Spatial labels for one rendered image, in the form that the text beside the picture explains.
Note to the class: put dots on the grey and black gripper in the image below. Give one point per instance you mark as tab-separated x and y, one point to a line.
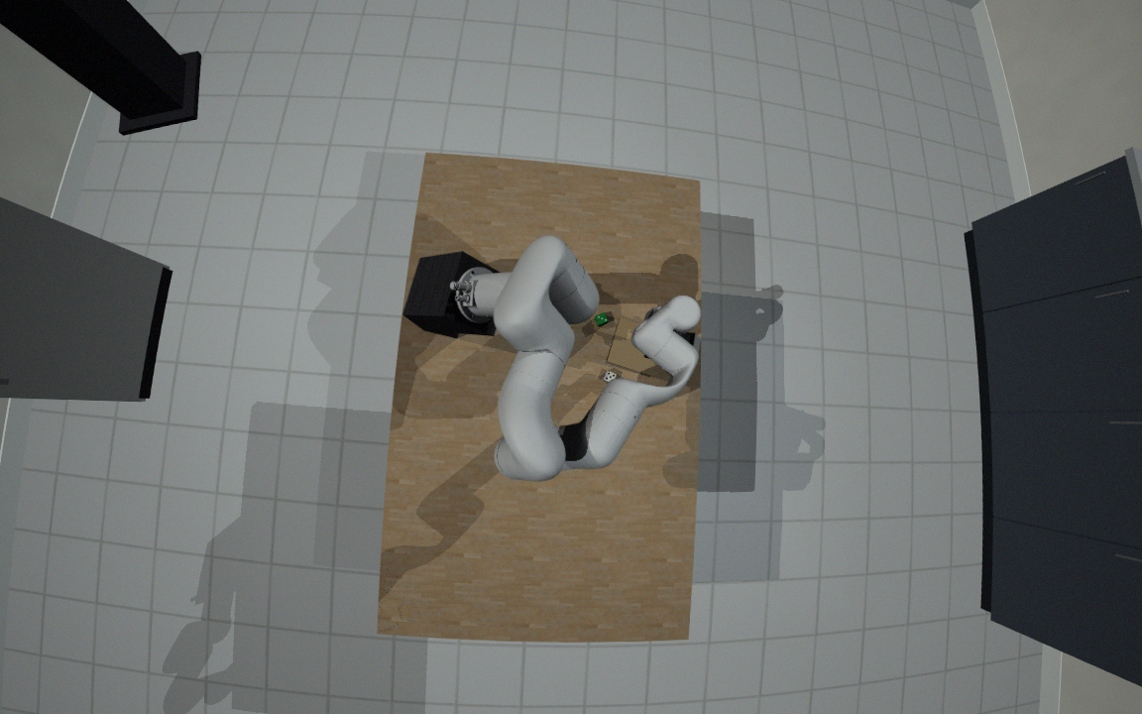
648	315

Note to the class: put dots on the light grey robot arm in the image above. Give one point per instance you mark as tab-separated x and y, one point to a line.
525	305

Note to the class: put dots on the tan square mat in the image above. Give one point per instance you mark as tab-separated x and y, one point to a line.
624	354

